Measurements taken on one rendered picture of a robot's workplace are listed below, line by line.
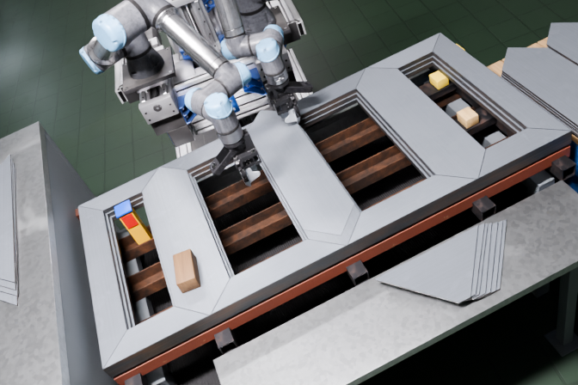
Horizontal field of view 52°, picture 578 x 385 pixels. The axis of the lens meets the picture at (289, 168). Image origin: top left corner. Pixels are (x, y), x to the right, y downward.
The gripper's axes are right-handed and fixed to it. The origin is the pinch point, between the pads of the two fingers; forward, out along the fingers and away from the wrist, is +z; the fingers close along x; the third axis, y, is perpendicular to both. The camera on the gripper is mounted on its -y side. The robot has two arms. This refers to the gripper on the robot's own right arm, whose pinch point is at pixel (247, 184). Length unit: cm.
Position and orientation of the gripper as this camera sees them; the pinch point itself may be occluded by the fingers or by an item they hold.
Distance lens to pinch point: 195.6
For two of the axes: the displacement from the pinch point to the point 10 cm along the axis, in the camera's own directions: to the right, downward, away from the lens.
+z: 2.7, 6.9, 6.7
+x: -3.6, -5.7, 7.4
